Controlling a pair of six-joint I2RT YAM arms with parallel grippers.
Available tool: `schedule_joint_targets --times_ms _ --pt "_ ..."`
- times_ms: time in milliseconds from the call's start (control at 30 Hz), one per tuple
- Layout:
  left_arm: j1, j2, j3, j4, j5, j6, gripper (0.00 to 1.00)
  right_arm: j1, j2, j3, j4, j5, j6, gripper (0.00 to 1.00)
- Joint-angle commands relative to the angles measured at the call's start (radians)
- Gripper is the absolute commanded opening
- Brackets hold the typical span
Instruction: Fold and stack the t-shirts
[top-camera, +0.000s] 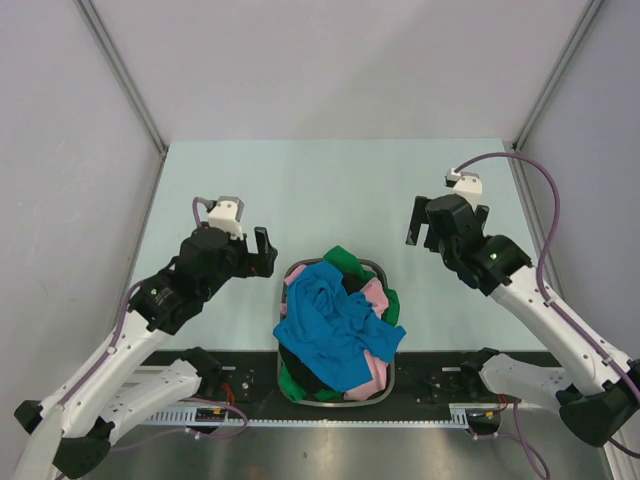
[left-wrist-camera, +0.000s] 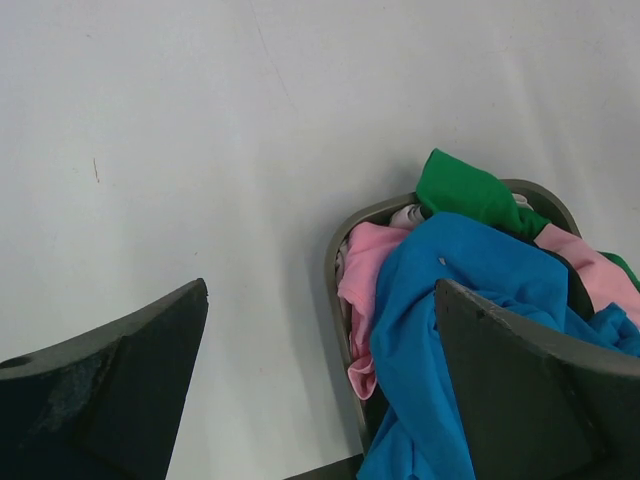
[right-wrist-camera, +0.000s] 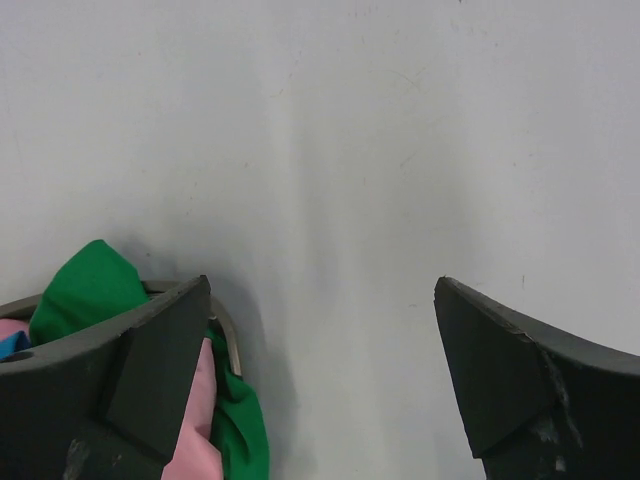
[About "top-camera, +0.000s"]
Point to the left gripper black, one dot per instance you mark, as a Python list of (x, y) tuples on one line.
[(254, 264)]

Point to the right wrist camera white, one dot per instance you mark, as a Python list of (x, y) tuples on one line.
[(465, 184)]

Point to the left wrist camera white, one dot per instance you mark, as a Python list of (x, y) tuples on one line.
[(226, 216)]

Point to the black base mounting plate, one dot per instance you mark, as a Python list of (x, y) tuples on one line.
[(426, 385)]

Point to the pink t shirt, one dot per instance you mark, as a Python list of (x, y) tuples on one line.
[(375, 295)]

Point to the green t shirt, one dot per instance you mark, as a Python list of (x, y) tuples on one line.
[(344, 261)]

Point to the black t shirt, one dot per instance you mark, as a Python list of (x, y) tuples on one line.
[(296, 379)]

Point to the blue t shirt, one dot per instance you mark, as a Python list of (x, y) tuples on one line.
[(329, 330)]

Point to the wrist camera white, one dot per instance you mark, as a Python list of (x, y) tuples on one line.
[(465, 184), (226, 216)]

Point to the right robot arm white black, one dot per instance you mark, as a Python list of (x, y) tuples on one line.
[(594, 388)]

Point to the grey laundry basket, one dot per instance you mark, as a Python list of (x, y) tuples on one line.
[(392, 314)]

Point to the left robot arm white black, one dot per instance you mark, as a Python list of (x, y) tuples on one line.
[(74, 429)]

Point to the white slotted cable duct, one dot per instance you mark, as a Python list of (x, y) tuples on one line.
[(185, 416)]

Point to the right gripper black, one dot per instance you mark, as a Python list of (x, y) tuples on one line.
[(420, 217)]

